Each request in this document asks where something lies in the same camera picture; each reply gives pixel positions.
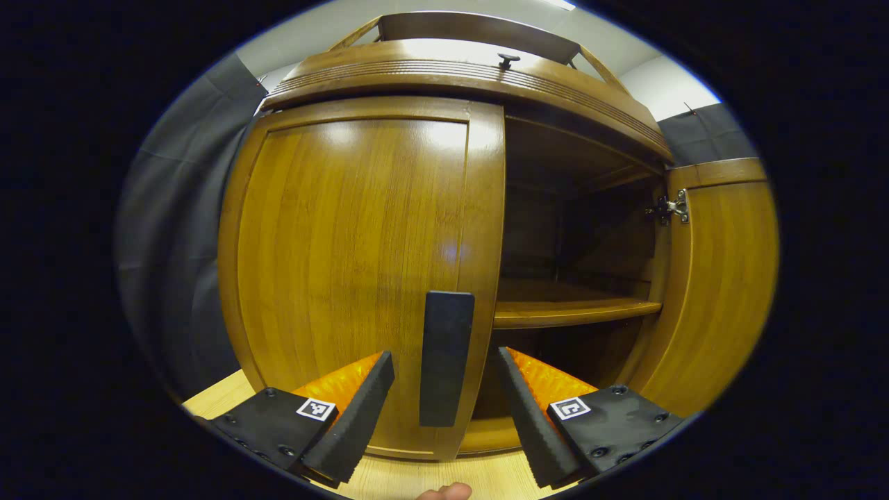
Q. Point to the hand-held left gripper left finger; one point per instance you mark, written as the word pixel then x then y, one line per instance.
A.
pixel 354 430

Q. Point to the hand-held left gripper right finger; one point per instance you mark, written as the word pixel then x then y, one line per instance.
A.
pixel 531 430

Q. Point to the wooden shoe cabinet door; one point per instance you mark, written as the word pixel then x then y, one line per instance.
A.
pixel 722 292
pixel 347 243

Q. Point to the wooden double-door shoe cabinet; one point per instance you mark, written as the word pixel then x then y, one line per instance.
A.
pixel 555 167

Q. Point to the metal door hinge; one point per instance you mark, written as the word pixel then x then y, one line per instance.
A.
pixel 674 207

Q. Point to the wooden inner shelf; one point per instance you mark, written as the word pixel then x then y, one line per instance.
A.
pixel 569 309

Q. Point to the black drawer knob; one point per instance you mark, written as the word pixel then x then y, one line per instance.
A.
pixel 508 60

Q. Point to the wooden ribbed drawer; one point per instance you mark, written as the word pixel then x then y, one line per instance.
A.
pixel 417 62

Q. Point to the ceiling light panel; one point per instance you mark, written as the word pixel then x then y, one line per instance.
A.
pixel 559 4

